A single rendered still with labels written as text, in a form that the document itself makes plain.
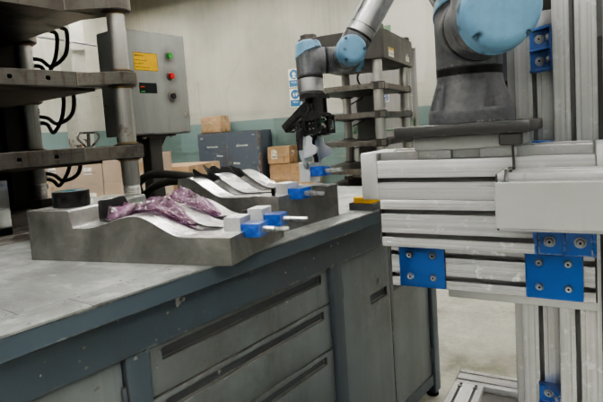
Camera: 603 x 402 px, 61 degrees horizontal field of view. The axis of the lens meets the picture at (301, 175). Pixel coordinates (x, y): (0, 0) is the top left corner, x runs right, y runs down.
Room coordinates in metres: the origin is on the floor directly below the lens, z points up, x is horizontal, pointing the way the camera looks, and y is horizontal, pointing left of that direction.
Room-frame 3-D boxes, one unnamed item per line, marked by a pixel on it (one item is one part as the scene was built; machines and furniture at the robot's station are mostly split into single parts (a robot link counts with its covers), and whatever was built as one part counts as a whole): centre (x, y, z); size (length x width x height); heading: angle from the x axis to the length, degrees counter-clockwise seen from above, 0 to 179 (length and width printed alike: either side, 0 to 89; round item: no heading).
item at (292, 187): (1.27, 0.00, 0.89); 0.13 x 0.05 x 0.05; 52
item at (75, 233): (1.15, 0.33, 0.86); 0.50 x 0.26 x 0.11; 69
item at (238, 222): (1.01, 0.09, 0.86); 0.13 x 0.05 x 0.05; 69
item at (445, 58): (0.94, -0.32, 1.20); 0.13 x 0.12 x 0.14; 176
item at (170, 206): (1.16, 0.32, 0.90); 0.26 x 0.18 x 0.08; 69
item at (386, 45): (6.00, -0.80, 1.03); 1.54 x 0.94 x 2.06; 154
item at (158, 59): (2.08, 0.60, 0.74); 0.31 x 0.22 x 1.47; 142
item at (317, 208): (1.49, 0.18, 0.87); 0.50 x 0.26 x 0.14; 52
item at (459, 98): (0.95, -0.32, 1.09); 0.15 x 0.15 x 0.10
